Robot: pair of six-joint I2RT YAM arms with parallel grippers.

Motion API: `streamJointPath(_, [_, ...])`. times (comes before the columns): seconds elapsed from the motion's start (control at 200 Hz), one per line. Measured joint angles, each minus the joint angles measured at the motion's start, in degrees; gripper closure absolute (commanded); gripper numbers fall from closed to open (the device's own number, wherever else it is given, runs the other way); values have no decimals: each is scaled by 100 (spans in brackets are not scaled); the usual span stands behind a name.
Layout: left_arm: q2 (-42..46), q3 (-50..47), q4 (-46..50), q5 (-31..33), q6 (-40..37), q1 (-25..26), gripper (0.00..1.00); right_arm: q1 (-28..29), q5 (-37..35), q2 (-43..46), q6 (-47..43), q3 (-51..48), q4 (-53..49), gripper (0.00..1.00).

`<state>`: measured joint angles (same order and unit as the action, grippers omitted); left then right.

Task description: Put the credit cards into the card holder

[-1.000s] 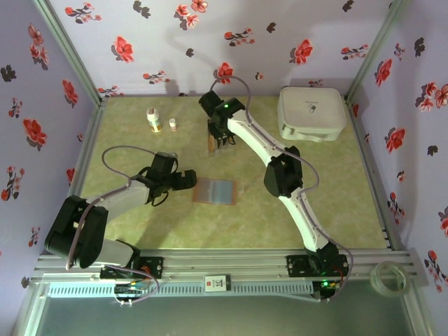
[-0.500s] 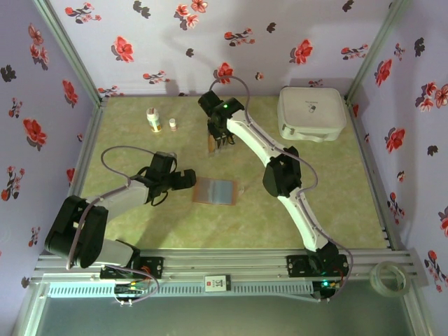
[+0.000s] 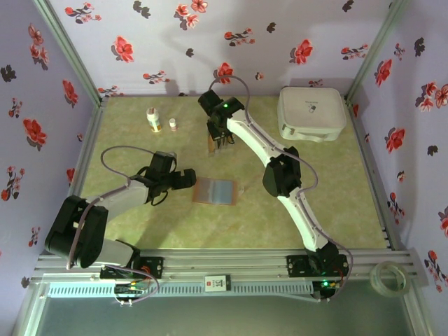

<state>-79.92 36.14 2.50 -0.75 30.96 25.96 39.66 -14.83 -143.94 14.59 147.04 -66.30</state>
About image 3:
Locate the gold credit card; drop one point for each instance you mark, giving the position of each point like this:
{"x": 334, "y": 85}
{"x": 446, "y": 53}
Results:
{"x": 211, "y": 144}
{"x": 231, "y": 139}

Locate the aluminium table side rail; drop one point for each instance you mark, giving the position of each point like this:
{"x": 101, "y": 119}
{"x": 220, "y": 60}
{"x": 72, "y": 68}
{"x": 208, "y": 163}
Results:
{"x": 371, "y": 168}
{"x": 89, "y": 140}

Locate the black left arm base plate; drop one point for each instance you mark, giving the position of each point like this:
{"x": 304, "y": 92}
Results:
{"x": 154, "y": 266}

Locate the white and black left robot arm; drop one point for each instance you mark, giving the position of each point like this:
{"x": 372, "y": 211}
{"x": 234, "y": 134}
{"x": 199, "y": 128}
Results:
{"x": 119, "y": 199}

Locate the aluminium frame post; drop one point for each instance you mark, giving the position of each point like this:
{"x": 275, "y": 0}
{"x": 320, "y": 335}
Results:
{"x": 66, "y": 45}
{"x": 376, "y": 42}

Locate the green circuit board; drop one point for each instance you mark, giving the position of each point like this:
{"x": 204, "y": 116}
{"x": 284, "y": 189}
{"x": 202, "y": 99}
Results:
{"x": 131, "y": 288}
{"x": 329, "y": 284}

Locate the white label card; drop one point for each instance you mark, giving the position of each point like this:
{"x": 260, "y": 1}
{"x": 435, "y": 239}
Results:
{"x": 217, "y": 283}

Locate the clear acrylic card stand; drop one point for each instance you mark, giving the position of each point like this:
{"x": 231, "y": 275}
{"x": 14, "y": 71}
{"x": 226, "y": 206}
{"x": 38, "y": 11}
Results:
{"x": 218, "y": 152}

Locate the white zipped storage case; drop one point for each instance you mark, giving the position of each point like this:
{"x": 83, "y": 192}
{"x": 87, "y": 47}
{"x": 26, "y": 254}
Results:
{"x": 311, "y": 112}

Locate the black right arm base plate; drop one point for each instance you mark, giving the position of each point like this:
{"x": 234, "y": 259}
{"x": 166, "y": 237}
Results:
{"x": 297, "y": 266}

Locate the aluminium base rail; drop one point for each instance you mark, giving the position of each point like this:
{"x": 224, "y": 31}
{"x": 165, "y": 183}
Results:
{"x": 217, "y": 264}

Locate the clear tape roll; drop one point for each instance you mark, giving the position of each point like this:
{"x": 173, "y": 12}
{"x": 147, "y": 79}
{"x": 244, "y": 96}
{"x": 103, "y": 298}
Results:
{"x": 373, "y": 280}

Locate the large white pill bottle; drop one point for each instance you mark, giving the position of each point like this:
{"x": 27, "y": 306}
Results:
{"x": 154, "y": 120}

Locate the small white pill bottle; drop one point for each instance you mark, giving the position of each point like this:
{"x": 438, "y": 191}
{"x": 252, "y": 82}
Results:
{"x": 173, "y": 125}

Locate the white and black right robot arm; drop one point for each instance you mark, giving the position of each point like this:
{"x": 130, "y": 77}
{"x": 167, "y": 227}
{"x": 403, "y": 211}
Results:
{"x": 252, "y": 140}

